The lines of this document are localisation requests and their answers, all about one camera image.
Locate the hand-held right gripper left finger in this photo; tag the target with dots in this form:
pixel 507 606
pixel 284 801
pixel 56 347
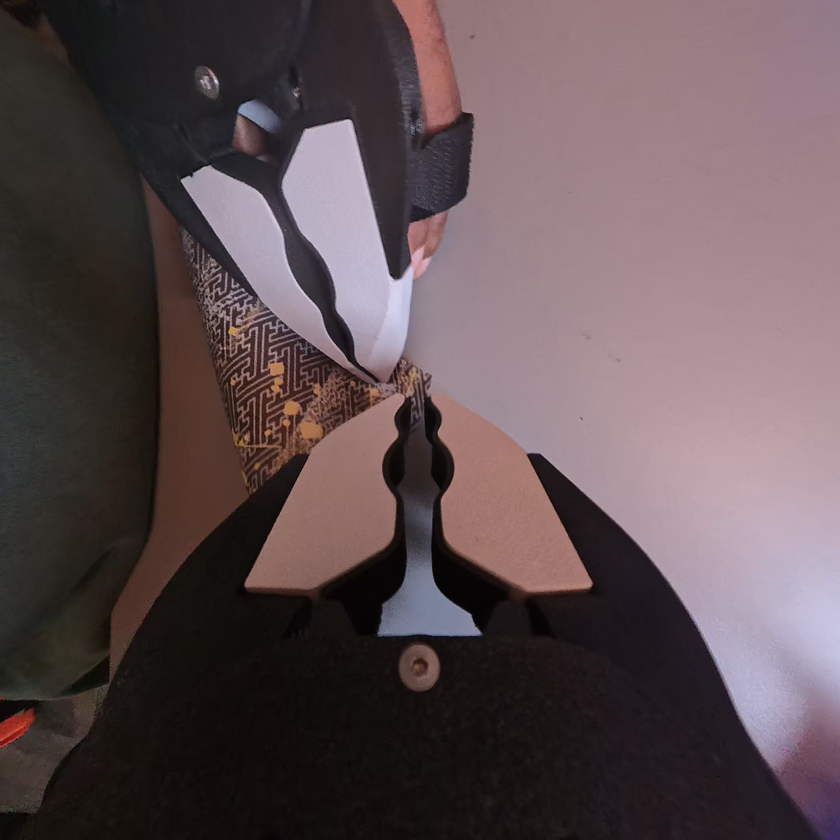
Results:
pixel 328 525

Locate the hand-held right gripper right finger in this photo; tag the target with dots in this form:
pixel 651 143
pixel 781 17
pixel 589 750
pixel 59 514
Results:
pixel 512 519

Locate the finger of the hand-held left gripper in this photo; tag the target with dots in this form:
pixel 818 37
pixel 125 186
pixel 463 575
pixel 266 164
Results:
pixel 348 223
pixel 243 230

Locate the yellow backed black patterned paper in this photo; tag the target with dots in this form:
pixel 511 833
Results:
pixel 276 381

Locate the person's left hand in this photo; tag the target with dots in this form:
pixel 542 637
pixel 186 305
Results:
pixel 431 59

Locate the red object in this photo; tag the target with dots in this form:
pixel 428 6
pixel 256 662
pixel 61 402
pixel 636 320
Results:
pixel 13 726

